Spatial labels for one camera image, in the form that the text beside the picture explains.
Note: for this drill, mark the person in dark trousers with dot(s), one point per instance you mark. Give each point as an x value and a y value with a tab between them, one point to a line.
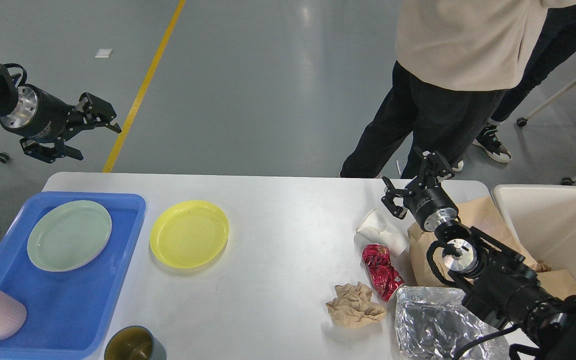
556	43

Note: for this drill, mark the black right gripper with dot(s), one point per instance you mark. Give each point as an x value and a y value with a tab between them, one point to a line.
424	197

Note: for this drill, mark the silver foil bag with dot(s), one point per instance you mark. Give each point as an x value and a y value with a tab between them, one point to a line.
432	324

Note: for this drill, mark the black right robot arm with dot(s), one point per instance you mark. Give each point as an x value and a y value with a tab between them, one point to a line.
499	288

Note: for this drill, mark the brown paper bag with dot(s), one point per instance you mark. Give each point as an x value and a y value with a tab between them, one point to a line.
484	215

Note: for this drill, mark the white plastic bin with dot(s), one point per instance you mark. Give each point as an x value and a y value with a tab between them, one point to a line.
544	220

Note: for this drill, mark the crushed white paper cup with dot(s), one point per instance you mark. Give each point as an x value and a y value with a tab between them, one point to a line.
377	228

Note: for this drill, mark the dark teal mug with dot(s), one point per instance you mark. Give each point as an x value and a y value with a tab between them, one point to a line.
134	342

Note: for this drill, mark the crumpled brown paper ball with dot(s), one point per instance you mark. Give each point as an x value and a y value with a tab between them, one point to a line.
352	307

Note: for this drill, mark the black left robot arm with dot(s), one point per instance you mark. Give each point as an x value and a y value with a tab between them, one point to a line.
12	75

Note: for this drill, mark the red crumpled foil wrapper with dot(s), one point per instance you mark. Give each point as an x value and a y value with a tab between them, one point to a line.
385	279

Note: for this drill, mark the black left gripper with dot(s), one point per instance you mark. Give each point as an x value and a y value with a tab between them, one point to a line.
40	118

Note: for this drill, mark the yellow plastic plate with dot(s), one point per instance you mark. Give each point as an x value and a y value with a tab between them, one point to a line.
189	234

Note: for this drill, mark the pale green plate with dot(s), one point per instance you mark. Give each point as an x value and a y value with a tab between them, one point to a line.
69	236

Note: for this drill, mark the blue plastic tray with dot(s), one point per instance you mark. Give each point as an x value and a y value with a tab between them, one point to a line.
68	313

